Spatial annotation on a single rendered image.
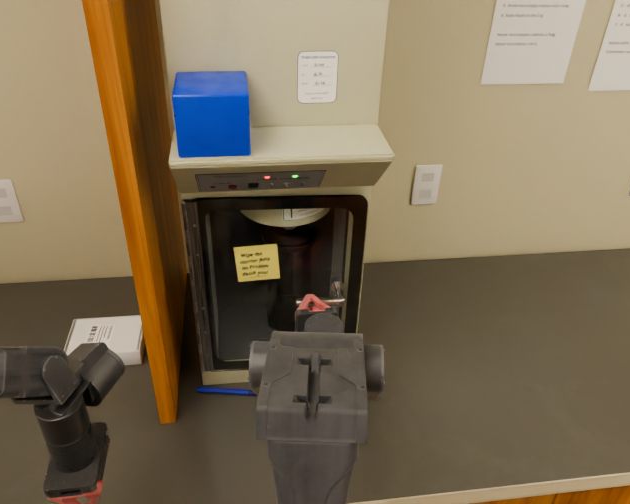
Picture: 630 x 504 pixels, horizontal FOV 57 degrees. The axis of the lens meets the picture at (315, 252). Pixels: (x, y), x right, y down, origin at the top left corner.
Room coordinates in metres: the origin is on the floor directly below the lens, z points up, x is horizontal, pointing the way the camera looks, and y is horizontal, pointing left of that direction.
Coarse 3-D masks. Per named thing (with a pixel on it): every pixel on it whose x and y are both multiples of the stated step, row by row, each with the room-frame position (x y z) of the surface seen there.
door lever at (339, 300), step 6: (336, 282) 0.85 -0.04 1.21; (342, 282) 0.85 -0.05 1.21; (336, 288) 0.84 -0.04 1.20; (342, 288) 0.85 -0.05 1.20; (336, 294) 0.82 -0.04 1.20; (300, 300) 0.80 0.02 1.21; (324, 300) 0.80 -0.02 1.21; (330, 300) 0.80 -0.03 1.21; (336, 300) 0.80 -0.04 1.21; (342, 300) 0.80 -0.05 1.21; (312, 306) 0.80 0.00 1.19; (342, 306) 0.80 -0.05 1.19
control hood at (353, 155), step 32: (256, 128) 0.84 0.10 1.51; (288, 128) 0.85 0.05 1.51; (320, 128) 0.85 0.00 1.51; (352, 128) 0.86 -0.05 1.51; (192, 160) 0.72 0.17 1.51; (224, 160) 0.73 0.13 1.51; (256, 160) 0.74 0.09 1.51; (288, 160) 0.74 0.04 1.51; (320, 160) 0.75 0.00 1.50; (352, 160) 0.76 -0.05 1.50; (384, 160) 0.77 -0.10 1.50; (192, 192) 0.81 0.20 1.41
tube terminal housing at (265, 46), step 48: (192, 0) 0.84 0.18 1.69; (240, 0) 0.85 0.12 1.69; (288, 0) 0.86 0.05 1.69; (336, 0) 0.87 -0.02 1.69; (384, 0) 0.88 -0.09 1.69; (192, 48) 0.84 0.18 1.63; (240, 48) 0.85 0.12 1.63; (288, 48) 0.86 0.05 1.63; (336, 48) 0.87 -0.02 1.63; (384, 48) 0.88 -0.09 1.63; (288, 96) 0.86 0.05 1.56; (240, 192) 0.85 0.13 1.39; (288, 192) 0.86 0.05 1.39; (336, 192) 0.87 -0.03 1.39
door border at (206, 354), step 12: (192, 204) 0.82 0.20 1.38; (192, 216) 0.82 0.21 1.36; (192, 228) 0.82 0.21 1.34; (192, 240) 0.82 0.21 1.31; (192, 252) 0.82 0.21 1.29; (192, 264) 0.82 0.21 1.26; (192, 276) 0.82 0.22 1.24; (204, 288) 0.82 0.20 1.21; (204, 300) 0.82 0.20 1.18; (204, 312) 0.82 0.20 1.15; (204, 324) 0.82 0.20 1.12; (204, 336) 0.82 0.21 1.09; (204, 348) 0.82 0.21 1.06; (204, 360) 0.82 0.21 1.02
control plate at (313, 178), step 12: (204, 180) 0.76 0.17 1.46; (216, 180) 0.77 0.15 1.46; (228, 180) 0.77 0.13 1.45; (240, 180) 0.78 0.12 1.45; (252, 180) 0.78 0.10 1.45; (264, 180) 0.79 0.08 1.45; (276, 180) 0.79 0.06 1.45; (288, 180) 0.79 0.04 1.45; (300, 180) 0.80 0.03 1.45; (312, 180) 0.80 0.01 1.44
